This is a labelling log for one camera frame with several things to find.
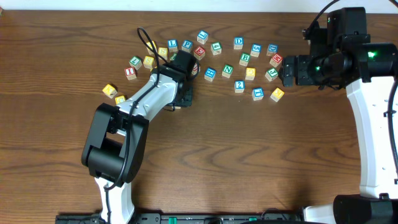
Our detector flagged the yellow letter G block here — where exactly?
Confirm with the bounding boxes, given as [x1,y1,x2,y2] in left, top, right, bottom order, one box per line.
[245,67,256,80]

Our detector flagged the blue letter L block upper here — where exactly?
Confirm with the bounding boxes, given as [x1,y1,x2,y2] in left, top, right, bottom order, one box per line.
[197,30,209,45]

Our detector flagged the red letter U block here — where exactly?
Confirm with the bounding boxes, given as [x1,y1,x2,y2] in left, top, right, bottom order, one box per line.
[192,63,200,76]

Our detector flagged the green letter B block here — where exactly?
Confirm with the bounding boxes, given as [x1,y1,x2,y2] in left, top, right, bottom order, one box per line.
[239,52,251,67]

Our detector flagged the blue letter P block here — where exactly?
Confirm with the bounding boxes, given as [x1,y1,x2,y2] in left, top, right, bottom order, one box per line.
[182,40,193,53]

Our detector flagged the green number 4 block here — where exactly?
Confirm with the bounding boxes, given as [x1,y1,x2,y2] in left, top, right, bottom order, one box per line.
[211,42,222,55]

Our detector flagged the blue number 5 block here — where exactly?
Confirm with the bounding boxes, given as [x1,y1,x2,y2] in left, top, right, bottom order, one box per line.
[250,44,262,57]

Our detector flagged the yellow letter C block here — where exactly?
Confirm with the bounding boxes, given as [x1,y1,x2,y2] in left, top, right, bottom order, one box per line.
[115,95,126,105]

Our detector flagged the blue letter l block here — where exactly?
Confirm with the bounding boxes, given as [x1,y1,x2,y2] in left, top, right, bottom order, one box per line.
[167,39,178,52]
[197,30,209,45]

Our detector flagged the yellow letter S block right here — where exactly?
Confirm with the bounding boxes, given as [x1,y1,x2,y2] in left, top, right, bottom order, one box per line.
[157,47,169,60]

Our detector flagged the red letter M block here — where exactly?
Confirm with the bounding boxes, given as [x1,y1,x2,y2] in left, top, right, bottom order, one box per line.
[270,54,283,68]

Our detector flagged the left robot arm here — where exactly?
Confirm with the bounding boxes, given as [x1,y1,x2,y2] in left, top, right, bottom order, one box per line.
[81,63,198,223]

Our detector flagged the blue letter T block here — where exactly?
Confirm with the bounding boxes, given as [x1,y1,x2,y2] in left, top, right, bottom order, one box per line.
[252,87,264,101]

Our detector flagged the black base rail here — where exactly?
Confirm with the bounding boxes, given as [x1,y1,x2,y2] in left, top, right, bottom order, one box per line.
[54,208,304,224]

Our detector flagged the yellow letter s block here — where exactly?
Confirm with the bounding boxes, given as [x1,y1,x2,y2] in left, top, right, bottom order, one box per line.
[143,56,155,70]
[157,47,169,60]

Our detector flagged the blue letter d block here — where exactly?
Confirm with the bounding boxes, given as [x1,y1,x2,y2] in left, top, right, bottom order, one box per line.
[266,44,279,57]
[234,37,244,50]

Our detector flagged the yellow letter Y block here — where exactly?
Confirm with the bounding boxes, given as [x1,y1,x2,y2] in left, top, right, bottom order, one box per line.
[270,87,285,102]

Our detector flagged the red letter E block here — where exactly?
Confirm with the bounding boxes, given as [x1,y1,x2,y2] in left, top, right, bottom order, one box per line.
[193,46,206,60]

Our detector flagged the blue letter D block right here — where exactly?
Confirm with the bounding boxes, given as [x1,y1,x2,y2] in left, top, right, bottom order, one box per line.
[266,44,279,57]

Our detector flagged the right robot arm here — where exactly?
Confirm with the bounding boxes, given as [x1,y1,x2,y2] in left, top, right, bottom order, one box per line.
[279,43,397,223]

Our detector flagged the yellow letter S block left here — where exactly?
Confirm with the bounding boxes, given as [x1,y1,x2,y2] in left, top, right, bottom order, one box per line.
[143,56,155,70]

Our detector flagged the yellow letter K block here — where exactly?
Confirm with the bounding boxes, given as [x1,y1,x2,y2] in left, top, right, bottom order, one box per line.
[102,84,118,98]

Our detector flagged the green number 7 block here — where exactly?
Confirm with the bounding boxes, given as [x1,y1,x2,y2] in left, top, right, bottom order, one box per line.
[129,56,142,70]

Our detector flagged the blue number 2 block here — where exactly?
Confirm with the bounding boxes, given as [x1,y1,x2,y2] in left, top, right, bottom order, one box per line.
[234,80,245,93]

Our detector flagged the green letter J block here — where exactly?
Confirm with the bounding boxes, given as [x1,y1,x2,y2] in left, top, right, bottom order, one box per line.
[265,68,279,82]

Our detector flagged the blue letter D block left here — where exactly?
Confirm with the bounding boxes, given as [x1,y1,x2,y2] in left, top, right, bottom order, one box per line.
[234,37,244,50]

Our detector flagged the red letter I block left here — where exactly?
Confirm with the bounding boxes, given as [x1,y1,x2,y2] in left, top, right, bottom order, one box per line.
[124,67,137,80]

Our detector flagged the green letter N block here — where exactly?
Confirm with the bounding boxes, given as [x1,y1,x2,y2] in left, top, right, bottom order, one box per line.
[222,64,234,78]

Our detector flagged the blue letter H block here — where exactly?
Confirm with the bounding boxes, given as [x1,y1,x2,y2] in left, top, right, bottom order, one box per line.
[204,67,216,82]

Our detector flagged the blue letter L block left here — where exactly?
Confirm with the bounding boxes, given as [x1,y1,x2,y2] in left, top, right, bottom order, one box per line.
[167,39,178,52]

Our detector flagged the yellow letter W block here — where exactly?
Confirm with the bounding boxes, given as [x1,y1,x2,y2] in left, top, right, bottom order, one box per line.
[146,40,157,55]

